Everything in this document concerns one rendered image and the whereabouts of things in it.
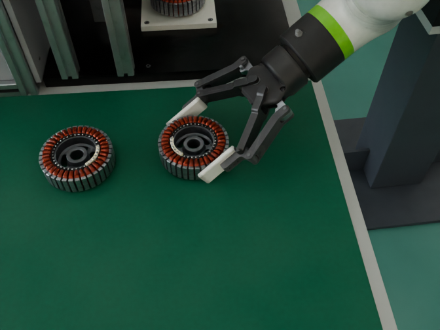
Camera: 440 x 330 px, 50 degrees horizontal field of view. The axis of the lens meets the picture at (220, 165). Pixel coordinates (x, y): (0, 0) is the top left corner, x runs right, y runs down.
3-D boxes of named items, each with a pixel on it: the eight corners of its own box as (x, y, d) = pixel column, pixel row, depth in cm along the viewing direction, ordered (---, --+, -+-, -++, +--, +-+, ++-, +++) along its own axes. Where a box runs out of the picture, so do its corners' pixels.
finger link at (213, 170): (240, 152, 74) (242, 155, 73) (205, 181, 75) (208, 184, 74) (232, 145, 71) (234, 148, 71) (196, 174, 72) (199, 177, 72)
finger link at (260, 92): (268, 95, 76) (275, 97, 75) (243, 160, 74) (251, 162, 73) (258, 84, 72) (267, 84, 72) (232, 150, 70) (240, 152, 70)
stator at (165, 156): (209, 120, 82) (209, 104, 79) (241, 165, 76) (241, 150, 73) (149, 143, 79) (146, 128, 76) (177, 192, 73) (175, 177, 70)
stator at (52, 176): (31, 183, 74) (23, 168, 71) (66, 131, 81) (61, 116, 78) (96, 201, 72) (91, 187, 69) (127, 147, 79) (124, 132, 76)
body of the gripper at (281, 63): (317, 90, 74) (271, 128, 75) (288, 59, 79) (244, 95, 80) (303, 65, 68) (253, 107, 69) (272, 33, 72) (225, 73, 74)
